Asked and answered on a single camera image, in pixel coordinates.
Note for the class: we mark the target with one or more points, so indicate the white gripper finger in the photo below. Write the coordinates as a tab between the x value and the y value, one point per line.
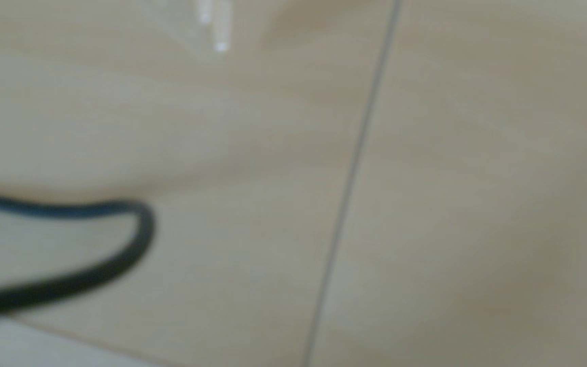
219	25

